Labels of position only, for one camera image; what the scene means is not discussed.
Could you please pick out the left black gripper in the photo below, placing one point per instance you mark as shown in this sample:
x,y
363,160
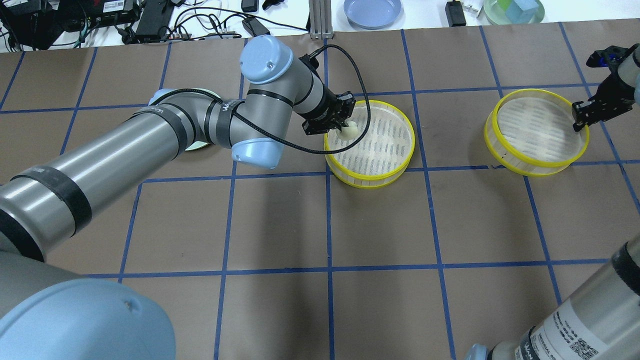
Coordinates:
x,y
325,104

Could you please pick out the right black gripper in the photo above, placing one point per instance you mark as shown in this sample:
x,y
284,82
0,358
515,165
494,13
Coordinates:
x,y
614,92

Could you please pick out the cream white bun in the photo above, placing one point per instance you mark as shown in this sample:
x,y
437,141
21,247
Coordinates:
x,y
349,131

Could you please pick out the yellow rimmed steamer basket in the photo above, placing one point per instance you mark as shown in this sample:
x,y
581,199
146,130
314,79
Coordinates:
x,y
383,154
530,132

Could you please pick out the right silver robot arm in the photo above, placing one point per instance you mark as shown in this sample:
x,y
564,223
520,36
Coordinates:
x,y
598,321

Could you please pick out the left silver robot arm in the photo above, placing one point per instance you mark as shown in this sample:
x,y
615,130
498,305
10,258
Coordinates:
x,y
49,313

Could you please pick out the blue plate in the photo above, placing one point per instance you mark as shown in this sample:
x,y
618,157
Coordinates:
x,y
372,14

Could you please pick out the green plate with blocks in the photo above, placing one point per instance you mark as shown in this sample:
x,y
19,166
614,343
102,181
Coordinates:
x,y
508,12

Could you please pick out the black power adapter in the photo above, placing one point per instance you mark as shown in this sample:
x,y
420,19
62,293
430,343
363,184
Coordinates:
x,y
454,13

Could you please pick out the black power brick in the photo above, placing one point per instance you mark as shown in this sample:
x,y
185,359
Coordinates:
x,y
154,20

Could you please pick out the aluminium frame post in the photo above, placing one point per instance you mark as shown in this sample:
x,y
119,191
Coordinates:
x,y
320,20

